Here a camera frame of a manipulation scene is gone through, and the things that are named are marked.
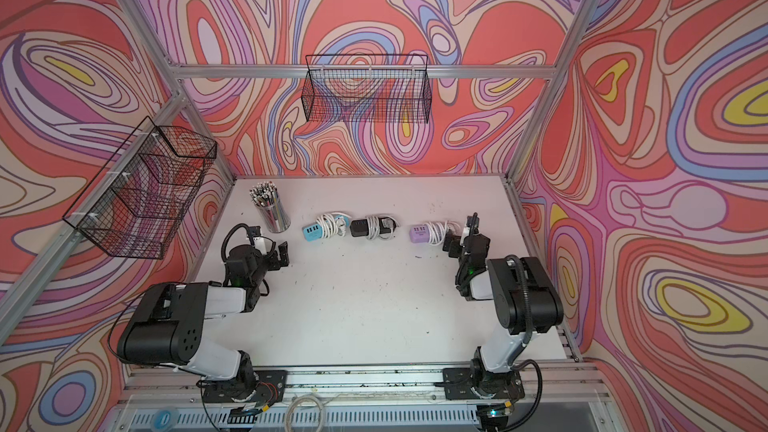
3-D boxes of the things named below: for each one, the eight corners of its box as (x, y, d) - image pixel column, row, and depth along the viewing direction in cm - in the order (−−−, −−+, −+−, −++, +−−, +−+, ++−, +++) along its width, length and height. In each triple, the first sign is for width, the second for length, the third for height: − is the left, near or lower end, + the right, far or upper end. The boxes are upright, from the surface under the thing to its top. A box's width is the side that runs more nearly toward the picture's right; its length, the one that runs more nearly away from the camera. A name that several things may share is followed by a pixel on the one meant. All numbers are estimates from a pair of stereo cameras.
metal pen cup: (264, 234, 105) (245, 200, 91) (270, 216, 110) (253, 181, 96) (287, 234, 105) (272, 200, 91) (292, 216, 110) (279, 181, 96)
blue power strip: (304, 242, 101) (301, 232, 96) (308, 223, 106) (305, 213, 102) (347, 242, 101) (345, 232, 96) (349, 223, 106) (347, 213, 102)
